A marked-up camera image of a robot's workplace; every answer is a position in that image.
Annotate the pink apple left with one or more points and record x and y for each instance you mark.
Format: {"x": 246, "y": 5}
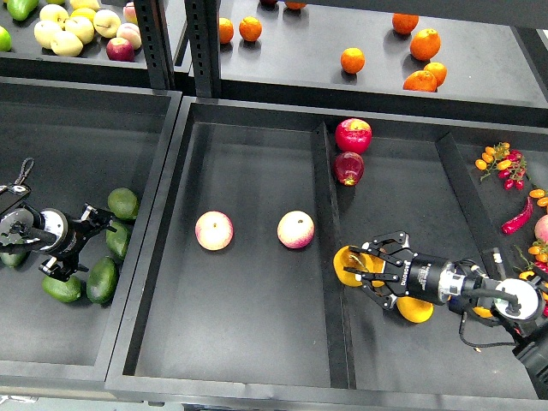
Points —
{"x": 214, "y": 230}

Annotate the orange on shelf front right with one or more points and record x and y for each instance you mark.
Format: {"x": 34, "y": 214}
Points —
{"x": 421, "y": 80}

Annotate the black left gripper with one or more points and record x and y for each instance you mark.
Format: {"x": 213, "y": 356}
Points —
{"x": 71, "y": 236}

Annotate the bright red apple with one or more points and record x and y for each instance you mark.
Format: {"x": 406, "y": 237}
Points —
{"x": 353, "y": 135}

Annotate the pink peach at right edge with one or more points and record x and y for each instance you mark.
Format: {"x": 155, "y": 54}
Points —
{"x": 541, "y": 229}

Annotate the pink apple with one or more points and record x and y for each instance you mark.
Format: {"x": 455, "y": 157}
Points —
{"x": 214, "y": 230}
{"x": 295, "y": 229}

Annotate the green lime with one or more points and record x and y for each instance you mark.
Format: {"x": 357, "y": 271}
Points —
{"x": 5, "y": 40}

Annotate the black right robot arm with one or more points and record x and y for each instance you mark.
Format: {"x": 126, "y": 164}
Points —
{"x": 515, "y": 304}

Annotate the orange cherry tomatoes pair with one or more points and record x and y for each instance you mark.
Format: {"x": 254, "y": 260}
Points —
{"x": 539, "y": 196}

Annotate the black upper right shelf tray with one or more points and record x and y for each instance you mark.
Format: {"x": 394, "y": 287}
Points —
{"x": 296, "y": 60}

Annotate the black shelf post left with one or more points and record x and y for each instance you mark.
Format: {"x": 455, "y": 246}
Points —
{"x": 155, "y": 43}

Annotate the green avocado bottom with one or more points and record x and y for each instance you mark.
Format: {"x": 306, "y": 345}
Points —
{"x": 102, "y": 281}

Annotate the black shelf post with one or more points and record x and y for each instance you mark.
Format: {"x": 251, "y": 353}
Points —
{"x": 203, "y": 36}
{"x": 155, "y": 43}

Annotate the cherry tomato bunch lower right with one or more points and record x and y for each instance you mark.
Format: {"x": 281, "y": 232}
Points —
{"x": 533, "y": 268}

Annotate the black shelf post right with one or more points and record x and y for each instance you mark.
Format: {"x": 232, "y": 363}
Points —
{"x": 203, "y": 36}

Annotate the pale yellow pear left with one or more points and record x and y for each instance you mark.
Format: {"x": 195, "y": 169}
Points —
{"x": 44, "y": 32}

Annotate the orange on shelf lower right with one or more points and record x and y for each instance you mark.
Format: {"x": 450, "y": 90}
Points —
{"x": 438, "y": 70}

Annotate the pink peach on shelf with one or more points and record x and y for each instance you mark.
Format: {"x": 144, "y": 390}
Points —
{"x": 131, "y": 33}

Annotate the dark red apple on shelf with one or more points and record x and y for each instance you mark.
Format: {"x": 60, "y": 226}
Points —
{"x": 120, "y": 49}

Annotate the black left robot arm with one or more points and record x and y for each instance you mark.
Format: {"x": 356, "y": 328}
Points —
{"x": 21, "y": 224}

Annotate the green avocado top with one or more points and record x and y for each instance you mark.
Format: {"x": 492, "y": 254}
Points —
{"x": 123, "y": 203}

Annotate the pale yellow pear centre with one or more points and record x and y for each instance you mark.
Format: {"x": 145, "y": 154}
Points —
{"x": 81, "y": 27}

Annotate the black centre tray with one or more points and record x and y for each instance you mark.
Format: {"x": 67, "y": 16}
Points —
{"x": 260, "y": 325}

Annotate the orange and red cherry tomatoes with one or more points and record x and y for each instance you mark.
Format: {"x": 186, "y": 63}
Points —
{"x": 508, "y": 164}

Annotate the orange on shelf middle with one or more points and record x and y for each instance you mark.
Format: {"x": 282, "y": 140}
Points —
{"x": 352, "y": 60}

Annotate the red chili pepper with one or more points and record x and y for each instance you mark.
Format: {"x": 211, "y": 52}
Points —
{"x": 519, "y": 220}

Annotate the green avocado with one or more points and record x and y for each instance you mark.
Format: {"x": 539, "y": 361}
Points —
{"x": 102, "y": 281}
{"x": 13, "y": 260}
{"x": 123, "y": 203}
{"x": 65, "y": 292}
{"x": 117, "y": 238}

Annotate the pale yellow pear front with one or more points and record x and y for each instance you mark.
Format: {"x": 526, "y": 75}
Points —
{"x": 66, "y": 44}

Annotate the yellow lemon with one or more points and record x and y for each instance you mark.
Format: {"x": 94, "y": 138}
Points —
{"x": 83, "y": 12}

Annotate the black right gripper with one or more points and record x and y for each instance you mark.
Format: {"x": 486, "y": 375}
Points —
{"x": 421, "y": 276}

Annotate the pink apple right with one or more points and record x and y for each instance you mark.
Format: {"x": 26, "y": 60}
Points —
{"x": 295, "y": 229}

